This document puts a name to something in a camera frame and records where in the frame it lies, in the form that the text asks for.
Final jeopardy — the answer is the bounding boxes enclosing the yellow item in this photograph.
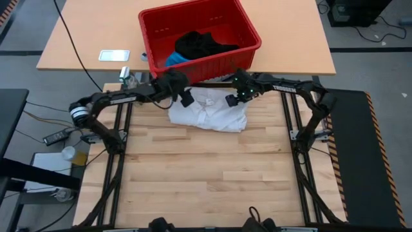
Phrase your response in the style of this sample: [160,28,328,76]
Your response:
[71,151,89,167]

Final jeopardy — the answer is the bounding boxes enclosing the black device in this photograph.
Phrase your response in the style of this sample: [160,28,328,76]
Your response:
[241,206,278,232]
[147,217,176,232]

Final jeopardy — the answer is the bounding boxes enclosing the black power adapter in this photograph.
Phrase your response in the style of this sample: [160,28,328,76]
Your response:
[42,128,71,146]

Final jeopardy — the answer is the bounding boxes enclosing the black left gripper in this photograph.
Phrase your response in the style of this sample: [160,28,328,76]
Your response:
[154,68,191,102]

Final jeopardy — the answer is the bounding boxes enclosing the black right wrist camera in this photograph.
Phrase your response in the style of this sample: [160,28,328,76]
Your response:
[225,93,239,108]

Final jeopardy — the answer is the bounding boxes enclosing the black hazard striped floor mat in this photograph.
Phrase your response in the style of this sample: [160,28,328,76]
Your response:
[317,87,408,228]

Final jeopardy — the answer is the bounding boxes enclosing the black frame rail with plates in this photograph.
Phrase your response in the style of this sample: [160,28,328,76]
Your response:
[73,224,348,232]

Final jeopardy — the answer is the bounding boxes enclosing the clear plastic cup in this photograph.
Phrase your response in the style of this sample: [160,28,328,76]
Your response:
[53,188,73,203]

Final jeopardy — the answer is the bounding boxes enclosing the hazard striped floor strip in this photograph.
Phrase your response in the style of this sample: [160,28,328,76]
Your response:
[0,0,19,27]

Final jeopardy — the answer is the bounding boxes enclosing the light wooden desk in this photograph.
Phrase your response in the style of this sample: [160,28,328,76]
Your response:
[35,0,337,77]

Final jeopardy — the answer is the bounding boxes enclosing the white box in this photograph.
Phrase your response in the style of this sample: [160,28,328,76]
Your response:
[24,151,81,194]

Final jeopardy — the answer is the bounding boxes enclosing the black equipment cabinet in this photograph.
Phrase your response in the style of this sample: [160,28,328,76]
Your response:
[326,0,394,28]

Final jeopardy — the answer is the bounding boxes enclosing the black garment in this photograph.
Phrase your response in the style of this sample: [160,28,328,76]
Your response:
[174,30,241,61]

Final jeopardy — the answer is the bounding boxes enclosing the long black hanging cable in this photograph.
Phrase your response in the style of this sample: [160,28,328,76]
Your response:
[52,0,104,93]

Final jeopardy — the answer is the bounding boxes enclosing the white paper cup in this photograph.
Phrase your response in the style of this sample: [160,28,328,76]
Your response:
[61,146,77,161]

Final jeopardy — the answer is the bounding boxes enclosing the black table beam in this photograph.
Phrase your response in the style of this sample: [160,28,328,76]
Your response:
[0,157,82,191]

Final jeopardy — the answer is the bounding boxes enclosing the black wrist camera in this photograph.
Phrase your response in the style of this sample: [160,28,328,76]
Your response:
[179,90,196,108]
[225,93,239,108]

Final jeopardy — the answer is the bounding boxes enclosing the white card on desk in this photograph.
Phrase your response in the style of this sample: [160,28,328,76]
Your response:
[98,49,131,63]

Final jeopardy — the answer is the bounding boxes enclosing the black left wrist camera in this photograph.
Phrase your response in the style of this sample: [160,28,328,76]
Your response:
[179,90,196,108]

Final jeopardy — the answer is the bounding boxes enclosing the black side table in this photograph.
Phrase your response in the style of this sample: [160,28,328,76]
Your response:
[0,88,30,159]

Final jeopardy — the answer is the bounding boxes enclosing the black frame crossbar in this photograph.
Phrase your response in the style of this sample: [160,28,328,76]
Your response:
[186,82,238,89]

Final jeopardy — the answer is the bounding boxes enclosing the red plastic laundry bin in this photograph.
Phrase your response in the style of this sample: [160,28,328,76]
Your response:
[138,0,263,86]

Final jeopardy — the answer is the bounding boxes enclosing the white button shirt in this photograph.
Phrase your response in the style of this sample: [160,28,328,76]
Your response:
[167,86,249,133]

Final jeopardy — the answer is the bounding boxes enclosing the blue garment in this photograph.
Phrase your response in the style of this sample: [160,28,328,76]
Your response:
[165,50,192,68]

